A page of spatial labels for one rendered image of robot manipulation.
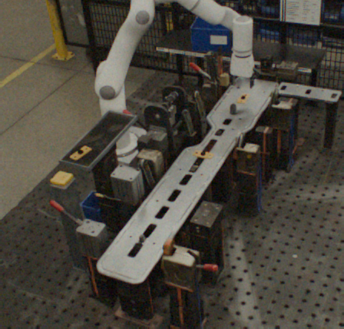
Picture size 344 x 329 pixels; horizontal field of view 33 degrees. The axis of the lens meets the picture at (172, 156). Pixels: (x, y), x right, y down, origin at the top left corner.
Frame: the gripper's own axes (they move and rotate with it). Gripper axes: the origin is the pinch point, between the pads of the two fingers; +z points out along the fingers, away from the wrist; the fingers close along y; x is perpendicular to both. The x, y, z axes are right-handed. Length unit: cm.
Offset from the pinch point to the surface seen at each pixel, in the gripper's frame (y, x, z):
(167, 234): 8, -94, 9
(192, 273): 24, -109, 7
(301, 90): 23.5, 15.9, 7.6
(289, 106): 24.3, -6.4, 3.4
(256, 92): 4.1, 7.4, 8.0
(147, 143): -19, -58, 0
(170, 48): -54, 33, 6
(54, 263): -45, -99, 40
